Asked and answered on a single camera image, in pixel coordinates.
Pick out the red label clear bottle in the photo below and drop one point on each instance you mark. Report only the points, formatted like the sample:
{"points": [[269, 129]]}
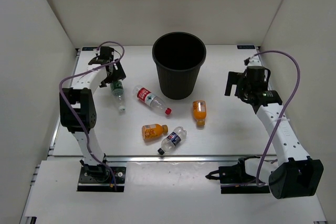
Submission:
{"points": [[155, 103]]}

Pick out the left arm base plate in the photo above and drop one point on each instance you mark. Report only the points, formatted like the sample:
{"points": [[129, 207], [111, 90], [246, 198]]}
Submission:
{"points": [[96, 181]]}

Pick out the orange juice bottle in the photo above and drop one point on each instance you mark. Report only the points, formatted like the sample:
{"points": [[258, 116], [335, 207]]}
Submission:
{"points": [[153, 131]]}

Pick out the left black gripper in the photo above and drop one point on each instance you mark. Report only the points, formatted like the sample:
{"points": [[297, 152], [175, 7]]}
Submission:
{"points": [[118, 75]]}

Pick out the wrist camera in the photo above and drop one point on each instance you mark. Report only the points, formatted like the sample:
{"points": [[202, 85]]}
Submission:
{"points": [[103, 56], [252, 61]]}

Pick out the green label clear bottle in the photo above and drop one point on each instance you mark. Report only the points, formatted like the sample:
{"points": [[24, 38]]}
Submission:
{"points": [[117, 91]]}

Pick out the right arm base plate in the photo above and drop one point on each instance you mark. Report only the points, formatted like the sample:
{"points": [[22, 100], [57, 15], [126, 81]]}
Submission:
{"points": [[234, 179]]}

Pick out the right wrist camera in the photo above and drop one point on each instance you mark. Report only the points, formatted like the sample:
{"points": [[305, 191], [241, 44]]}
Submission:
{"points": [[252, 61]]}

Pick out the black plastic waste bin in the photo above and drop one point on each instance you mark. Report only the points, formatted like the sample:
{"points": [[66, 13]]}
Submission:
{"points": [[178, 57]]}

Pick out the orange juice bottle label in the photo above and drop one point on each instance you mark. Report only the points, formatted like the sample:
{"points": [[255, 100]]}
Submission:
{"points": [[199, 112]]}

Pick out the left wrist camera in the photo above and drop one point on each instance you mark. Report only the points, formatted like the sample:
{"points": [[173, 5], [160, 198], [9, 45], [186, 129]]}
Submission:
{"points": [[103, 56]]}

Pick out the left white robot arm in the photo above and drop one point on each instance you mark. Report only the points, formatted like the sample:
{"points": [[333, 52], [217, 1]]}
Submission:
{"points": [[78, 112]]}

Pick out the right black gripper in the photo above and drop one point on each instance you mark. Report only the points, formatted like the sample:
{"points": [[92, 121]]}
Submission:
{"points": [[237, 78]]}

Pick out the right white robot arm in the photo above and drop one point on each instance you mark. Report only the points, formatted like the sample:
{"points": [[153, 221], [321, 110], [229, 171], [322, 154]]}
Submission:
{"points": [[295, 174]]}

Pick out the blue label clear bottle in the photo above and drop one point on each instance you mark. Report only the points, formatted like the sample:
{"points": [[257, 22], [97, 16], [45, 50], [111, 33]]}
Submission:
{"points": [[170, 143]]}

